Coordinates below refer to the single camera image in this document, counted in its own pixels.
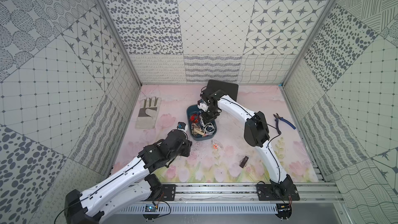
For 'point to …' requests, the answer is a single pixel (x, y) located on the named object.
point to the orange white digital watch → (215, 144)
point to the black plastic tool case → (230, 89)
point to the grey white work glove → (148, 112)
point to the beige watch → (199, 131)
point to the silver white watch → (209, 128)
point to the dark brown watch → (243, 162)
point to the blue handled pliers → (283, 120)
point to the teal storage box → (193, 109)
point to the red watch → (194, 118)
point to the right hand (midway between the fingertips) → (208, 122)
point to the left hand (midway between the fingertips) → (194, 144)
